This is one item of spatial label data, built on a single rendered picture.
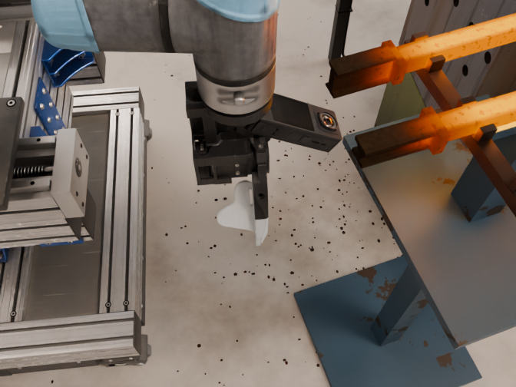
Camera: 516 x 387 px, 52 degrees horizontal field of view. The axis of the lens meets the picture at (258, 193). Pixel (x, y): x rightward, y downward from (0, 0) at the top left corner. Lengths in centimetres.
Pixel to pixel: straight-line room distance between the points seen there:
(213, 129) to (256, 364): 110
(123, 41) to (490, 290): 65
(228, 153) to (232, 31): 17
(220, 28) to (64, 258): 118
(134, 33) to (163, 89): 165
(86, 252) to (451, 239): 98
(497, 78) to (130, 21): 90
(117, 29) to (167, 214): 136
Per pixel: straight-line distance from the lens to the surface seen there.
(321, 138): 58
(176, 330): 161
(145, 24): 44
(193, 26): 43
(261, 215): 60
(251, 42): 44
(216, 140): 56
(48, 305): 149
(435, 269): 87
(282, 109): 56
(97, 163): 167
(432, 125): 65
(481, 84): 121
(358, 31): 232
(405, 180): 94
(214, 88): 48
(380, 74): 72
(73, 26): 46
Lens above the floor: 153
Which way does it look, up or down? 59 degrees down
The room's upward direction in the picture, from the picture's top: straight up
